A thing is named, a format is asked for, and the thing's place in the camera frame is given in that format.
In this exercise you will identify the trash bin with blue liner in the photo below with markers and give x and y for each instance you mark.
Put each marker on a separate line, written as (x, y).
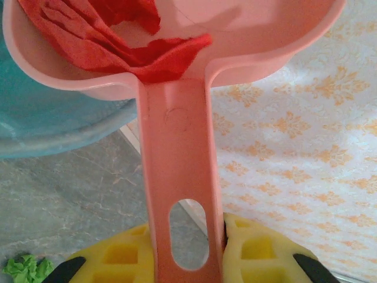
(44, 123)

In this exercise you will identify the green crumpled paper scrap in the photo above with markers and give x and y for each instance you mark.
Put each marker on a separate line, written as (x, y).
(23, 269)

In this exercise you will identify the pink plastic dustpan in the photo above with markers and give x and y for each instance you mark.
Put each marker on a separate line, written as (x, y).
(179, 147)

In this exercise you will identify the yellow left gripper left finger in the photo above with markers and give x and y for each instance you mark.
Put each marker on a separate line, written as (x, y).
(117, 253)

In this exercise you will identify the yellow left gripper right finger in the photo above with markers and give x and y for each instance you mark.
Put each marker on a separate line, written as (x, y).
(259, 253)

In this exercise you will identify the red paper scrap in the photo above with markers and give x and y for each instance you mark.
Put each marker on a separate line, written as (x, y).
(88, 53)

